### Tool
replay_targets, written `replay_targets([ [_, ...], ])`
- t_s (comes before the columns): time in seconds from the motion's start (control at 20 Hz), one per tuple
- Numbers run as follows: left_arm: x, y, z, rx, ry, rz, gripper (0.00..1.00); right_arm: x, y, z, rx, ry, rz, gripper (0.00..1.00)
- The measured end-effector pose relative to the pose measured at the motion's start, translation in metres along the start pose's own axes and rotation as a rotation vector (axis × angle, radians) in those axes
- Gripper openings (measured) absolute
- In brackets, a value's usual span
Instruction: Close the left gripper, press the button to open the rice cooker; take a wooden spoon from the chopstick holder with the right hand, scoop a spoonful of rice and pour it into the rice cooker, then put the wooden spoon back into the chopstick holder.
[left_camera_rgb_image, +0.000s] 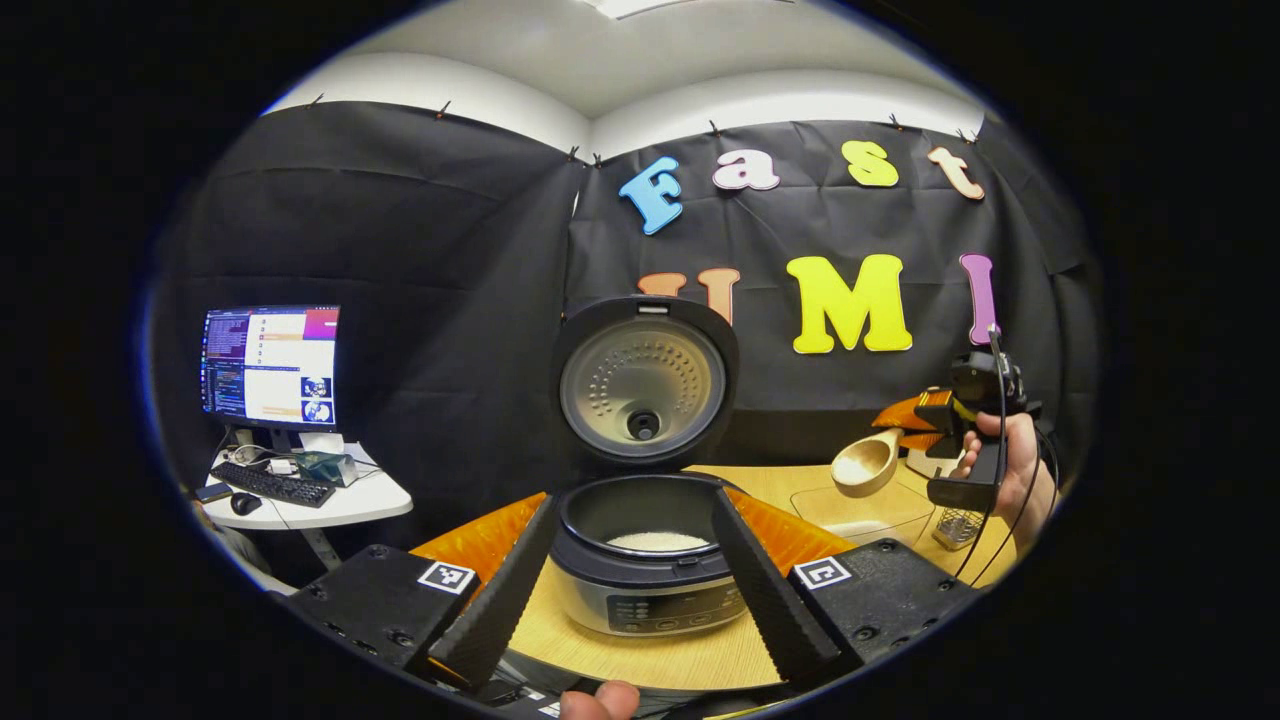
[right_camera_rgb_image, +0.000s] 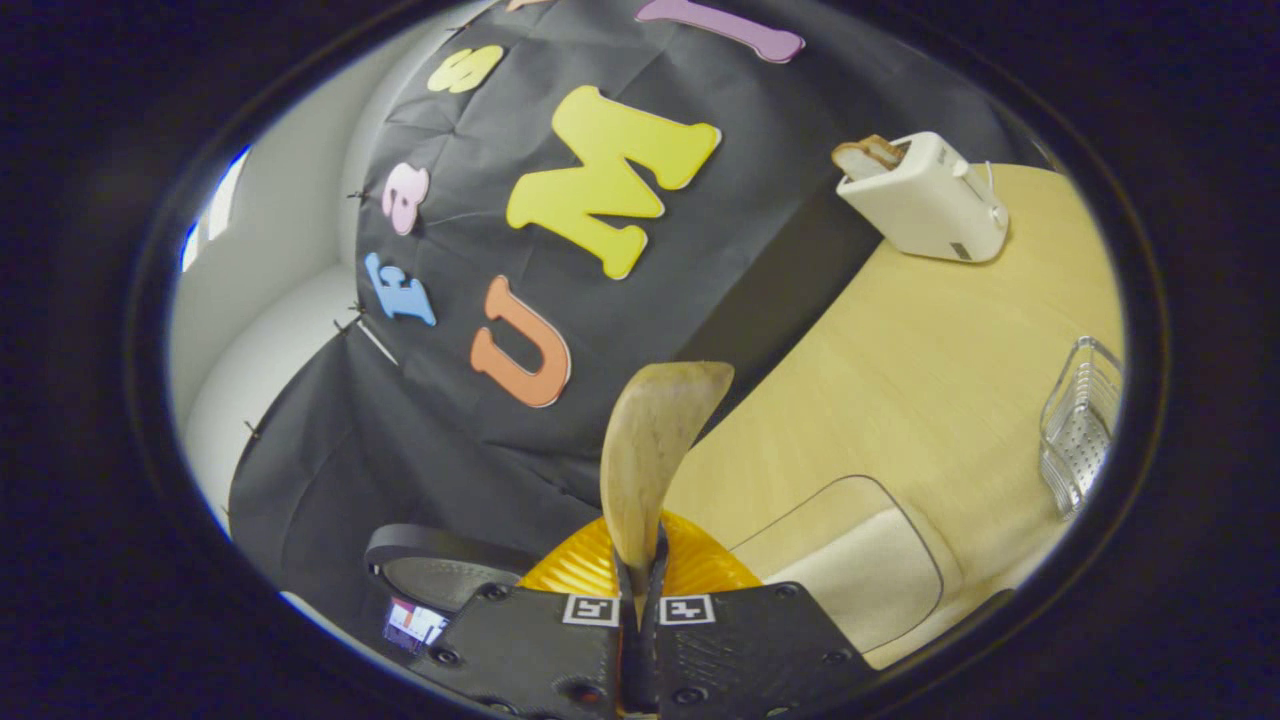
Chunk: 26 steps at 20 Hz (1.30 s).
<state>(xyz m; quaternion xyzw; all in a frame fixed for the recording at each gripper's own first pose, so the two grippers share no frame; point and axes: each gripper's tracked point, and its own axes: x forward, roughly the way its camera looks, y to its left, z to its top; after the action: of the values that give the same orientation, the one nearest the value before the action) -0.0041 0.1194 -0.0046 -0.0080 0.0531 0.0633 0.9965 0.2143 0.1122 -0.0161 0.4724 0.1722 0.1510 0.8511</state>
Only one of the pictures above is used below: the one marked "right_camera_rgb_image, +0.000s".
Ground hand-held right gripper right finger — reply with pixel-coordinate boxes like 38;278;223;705
640;512;881;720

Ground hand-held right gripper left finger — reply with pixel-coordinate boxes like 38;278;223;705
410;512;641;720

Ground silver black rice cooker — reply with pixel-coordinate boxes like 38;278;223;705
365;523;541;616

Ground white rice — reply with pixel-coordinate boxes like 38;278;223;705
765;508;946;656

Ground clear plastic rice container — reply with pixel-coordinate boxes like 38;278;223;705
730;475;966;656

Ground wooden spoon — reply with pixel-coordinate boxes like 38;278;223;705
600;361;736;601

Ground clear chopstick holder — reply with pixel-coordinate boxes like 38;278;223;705
1038;336;1124;519

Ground computer monitor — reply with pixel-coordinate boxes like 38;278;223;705
383;597;451;653

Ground white toaster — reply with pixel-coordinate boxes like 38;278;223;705
835;131;1011;264

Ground toast bread slice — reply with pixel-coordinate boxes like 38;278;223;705
832;135;909;183

